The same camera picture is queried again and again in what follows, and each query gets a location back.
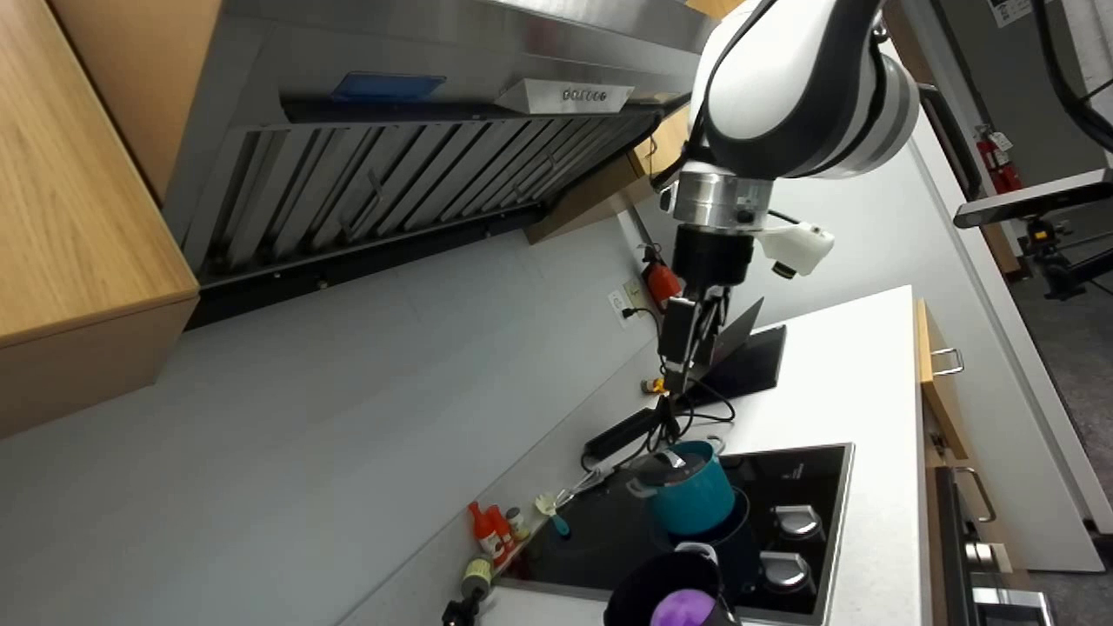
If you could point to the small red object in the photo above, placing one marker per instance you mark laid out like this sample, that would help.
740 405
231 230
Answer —
664 285

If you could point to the dark tripod bar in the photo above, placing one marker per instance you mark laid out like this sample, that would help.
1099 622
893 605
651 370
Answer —
1031 200

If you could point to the silver stove knob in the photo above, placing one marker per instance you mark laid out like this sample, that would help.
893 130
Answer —
802 525
784 572

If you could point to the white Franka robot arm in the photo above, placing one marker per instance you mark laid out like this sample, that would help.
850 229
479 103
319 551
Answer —
802 89

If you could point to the purple round object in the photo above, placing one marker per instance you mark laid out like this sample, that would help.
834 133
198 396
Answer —
682 610

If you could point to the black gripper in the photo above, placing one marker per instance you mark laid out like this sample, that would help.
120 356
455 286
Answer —
706 263

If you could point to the black pot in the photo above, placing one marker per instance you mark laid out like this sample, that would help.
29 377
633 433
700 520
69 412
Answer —
630 586

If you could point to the red fire extinguisher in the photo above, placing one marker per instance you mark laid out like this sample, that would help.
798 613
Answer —
999 163

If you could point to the large wooden wall cabinet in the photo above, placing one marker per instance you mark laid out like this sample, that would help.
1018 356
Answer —
71 220

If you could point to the white hood label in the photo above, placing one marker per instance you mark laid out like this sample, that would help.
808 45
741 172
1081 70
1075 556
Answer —
575 97

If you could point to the black glass cooktop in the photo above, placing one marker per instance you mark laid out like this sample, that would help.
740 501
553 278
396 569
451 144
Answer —
593 542

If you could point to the steel range hood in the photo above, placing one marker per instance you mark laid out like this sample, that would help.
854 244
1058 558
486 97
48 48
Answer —
351 177

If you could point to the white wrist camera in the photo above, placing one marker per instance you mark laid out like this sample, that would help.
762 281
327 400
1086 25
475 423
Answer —
802 247

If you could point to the silver oven knob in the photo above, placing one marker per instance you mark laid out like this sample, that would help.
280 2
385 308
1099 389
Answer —
979 556

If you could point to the small wooden wall cabinet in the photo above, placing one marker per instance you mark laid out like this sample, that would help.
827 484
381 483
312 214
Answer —
603 185

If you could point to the silver pot lid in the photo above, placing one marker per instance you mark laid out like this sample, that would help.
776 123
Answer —
655 475

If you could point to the dark glass bottle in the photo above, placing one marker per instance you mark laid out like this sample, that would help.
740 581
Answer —
469 594

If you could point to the blue hood sticker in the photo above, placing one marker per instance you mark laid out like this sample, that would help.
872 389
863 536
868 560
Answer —
389 89

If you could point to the blue pot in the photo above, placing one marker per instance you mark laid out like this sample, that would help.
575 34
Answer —
698 500

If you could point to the red ketchup bottle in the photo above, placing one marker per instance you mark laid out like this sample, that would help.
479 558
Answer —
495 535

